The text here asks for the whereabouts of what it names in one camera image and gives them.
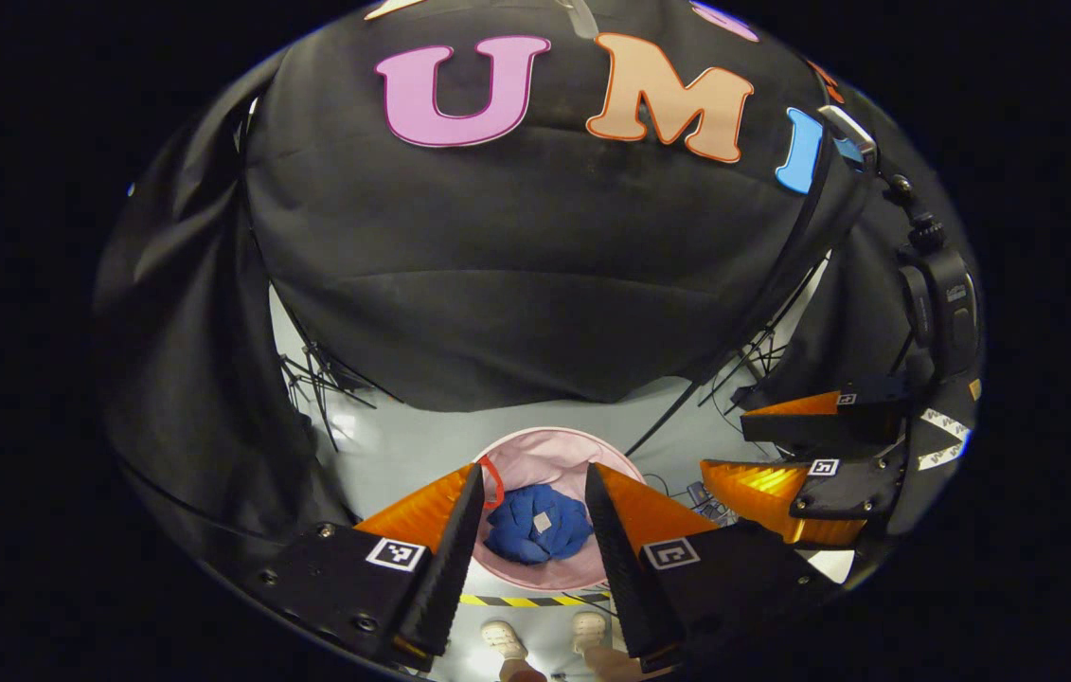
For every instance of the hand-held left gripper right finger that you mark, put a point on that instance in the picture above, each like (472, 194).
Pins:
(625, 568)

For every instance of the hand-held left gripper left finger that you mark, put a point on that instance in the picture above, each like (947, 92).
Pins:
(440, 568)

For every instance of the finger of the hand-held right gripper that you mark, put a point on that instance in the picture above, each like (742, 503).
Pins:
(772, 488)
(838, 421)

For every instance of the pink laundry hamper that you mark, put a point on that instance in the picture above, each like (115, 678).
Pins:
(544, 455)

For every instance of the person's right white shoe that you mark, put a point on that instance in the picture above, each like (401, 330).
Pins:
(589, 630)

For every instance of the person's white shoe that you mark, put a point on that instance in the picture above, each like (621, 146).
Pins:
(504, 639)
(589, 630)

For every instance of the person's left white shoe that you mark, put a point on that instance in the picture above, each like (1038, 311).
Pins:
(504, 639)

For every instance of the yellow black floor tape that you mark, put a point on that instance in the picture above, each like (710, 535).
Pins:
(535, 601)

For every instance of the person's right leg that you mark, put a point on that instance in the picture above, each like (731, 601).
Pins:
(611, 668)

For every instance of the person's leg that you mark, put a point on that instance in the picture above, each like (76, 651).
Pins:
(611, 668)
(521, 673)

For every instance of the person's left leg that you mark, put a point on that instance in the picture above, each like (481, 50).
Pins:
(521, 673)

